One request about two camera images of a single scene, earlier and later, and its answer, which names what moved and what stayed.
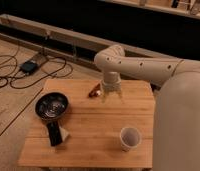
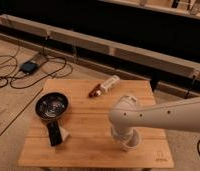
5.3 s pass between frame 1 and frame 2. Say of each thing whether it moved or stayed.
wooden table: stayed
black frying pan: stayed
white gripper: moved
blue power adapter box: stayed
